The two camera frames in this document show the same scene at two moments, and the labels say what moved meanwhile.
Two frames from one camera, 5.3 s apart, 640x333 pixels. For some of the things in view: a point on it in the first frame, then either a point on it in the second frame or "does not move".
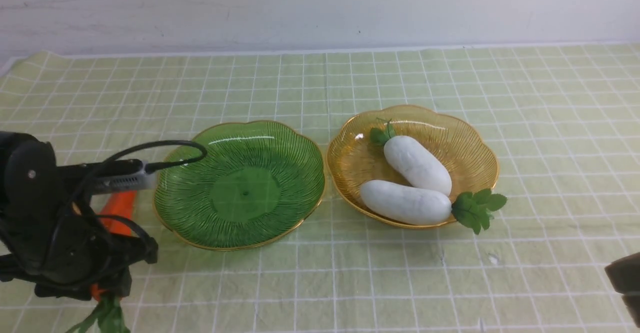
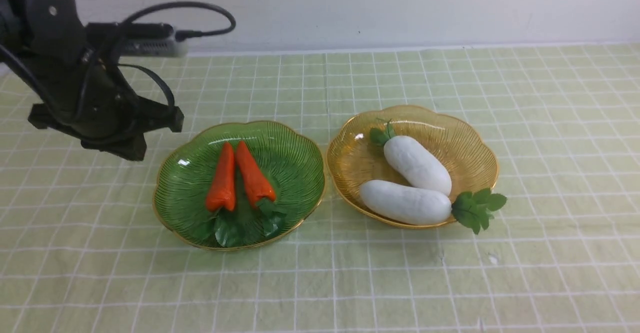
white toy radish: x=418 y=167 does not move
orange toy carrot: x=108 y=311 → x=258 y=191
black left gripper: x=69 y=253 → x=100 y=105
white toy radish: x=401 y=203 does not move
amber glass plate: x=466 y=149 does not move
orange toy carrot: x=119 y=203 → x=222 y=196
